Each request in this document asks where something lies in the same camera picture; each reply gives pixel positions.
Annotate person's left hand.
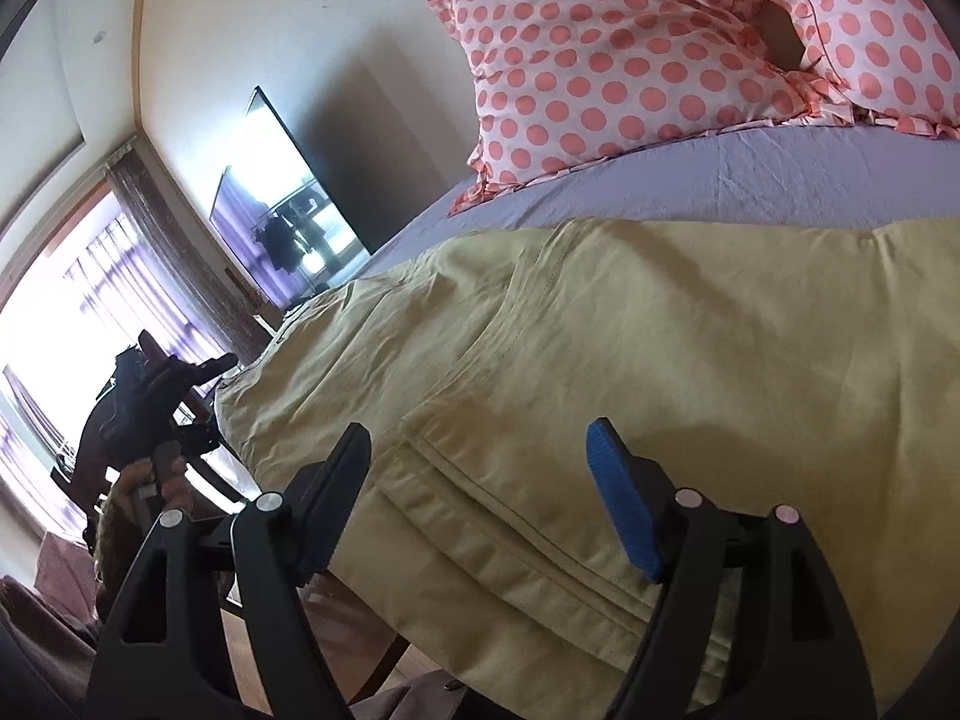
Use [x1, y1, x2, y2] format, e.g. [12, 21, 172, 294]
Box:
[111, 456, 199, 535]

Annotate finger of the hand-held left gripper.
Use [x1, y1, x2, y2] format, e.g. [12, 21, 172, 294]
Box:
[174, 422, 225, 454]
[187, 352, 242, 385]

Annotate brown curtain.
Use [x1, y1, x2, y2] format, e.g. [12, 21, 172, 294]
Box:
[103, 136, 275, 370]

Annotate wall-mounted flat television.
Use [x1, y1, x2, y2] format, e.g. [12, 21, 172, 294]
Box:
[208, 86, 374, 314]

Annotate yellow beige pants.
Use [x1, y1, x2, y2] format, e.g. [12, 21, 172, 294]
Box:
[212, 216, 960, 720]

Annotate bed with lavender sheet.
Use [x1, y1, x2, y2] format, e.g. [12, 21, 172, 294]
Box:
[225, 109, 960, 700]

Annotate large pink polka dot pillow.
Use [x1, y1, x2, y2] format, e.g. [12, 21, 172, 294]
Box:
[424, 0, 857, 220]

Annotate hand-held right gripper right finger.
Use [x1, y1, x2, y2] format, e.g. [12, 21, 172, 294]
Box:
[585, 416, 880, 720]

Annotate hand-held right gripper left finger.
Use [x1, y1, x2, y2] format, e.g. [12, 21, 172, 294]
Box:
[86, 422, 374, 720]

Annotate small pink polka dot pillow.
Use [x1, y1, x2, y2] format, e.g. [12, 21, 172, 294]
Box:
[739, 0, 960, 140]

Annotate pink cloth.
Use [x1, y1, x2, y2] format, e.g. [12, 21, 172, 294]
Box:
[34, 531, 100, 620]

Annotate bright window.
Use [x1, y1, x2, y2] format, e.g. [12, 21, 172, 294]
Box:
[0, 184, 226, 522]

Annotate person's left forearm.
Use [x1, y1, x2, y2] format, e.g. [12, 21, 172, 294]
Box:
[82, 495, 164, 620]

